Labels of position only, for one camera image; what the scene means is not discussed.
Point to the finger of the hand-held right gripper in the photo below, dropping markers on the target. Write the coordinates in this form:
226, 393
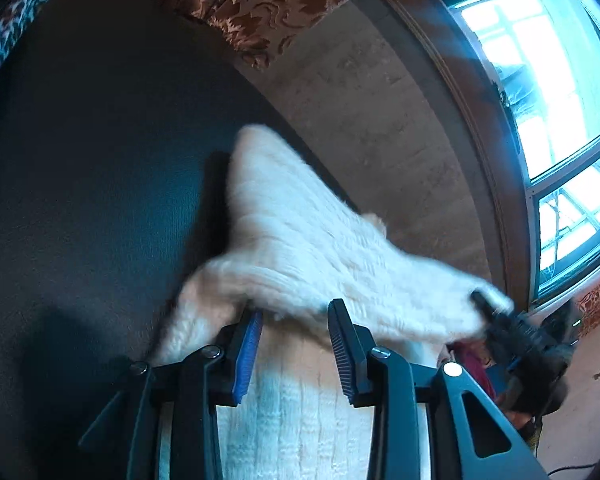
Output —
495, 320

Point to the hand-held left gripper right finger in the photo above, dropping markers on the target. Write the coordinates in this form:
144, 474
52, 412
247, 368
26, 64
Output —
341, 352

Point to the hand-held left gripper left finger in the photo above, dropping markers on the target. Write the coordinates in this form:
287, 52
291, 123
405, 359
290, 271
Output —
249, 355

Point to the white knit sweater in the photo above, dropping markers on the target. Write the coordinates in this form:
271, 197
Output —
300, 255

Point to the red cloth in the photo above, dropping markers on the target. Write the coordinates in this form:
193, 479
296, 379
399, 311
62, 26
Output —
472, 365

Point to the wooden framed window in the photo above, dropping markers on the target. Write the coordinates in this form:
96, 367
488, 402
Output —
545, 90

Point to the brown patterned curtain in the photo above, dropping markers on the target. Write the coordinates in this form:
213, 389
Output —
260, 0

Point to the blue patterned cloth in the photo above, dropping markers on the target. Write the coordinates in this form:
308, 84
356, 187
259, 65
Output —
15, 20

